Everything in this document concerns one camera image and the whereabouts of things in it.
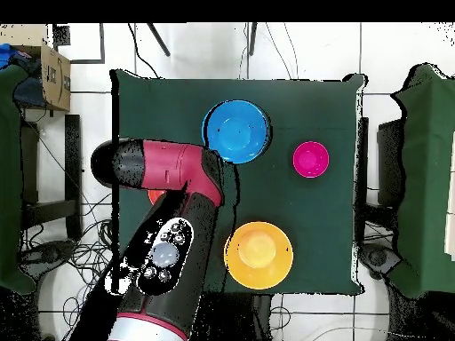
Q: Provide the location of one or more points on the black stand leg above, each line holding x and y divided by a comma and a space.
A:
158, 39
251, 39

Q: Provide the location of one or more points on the green side table cloth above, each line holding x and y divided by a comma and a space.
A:
9, 177
426, 160

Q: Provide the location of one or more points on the small crimson bowl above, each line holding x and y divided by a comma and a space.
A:
311, 160

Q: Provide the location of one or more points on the medium blue bowl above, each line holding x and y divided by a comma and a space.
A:
236, 131

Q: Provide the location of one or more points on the large orange bowl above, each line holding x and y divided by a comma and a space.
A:
259, 255

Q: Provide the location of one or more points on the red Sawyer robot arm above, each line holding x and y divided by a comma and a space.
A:
167, 167

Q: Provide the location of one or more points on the shallow red-orange bowl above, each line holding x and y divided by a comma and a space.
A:
155, 196

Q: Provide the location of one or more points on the dark bag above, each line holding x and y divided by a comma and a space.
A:
30, 92

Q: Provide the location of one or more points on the black metal frame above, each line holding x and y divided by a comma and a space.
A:
73, 160
389, 160

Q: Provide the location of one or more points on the dark green table cloth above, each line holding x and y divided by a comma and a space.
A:
149, 106

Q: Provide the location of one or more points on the cardboard box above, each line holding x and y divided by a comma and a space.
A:
57, 81

